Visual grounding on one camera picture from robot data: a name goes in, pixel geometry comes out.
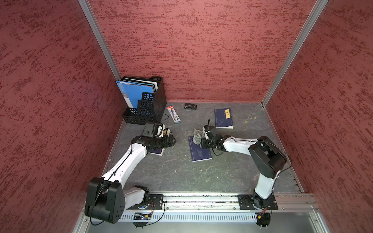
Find navy book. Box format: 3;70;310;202
214;108;234;129
148;149;165;156
188;136;212;162

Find grey striped wiping cloth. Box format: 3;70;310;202
192;129;206;145

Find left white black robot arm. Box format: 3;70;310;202
85;135;176;224

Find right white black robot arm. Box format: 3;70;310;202
201;125;287;210

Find pencil box white blue red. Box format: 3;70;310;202
167;105;181;124

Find black mesh file organizer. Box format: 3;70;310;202
123;76;167;125

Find blue folder in organizer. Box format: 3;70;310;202
116;81;155;109

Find dark folders in organizer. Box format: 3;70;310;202
120;76;158;92

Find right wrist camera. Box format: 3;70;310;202
203;125;213;140

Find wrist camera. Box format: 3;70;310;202
142;122;166;138
203;125;213;140

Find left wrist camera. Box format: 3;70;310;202
142;122;166;138

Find aluminium mounting rail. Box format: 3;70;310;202
84;192;318;212

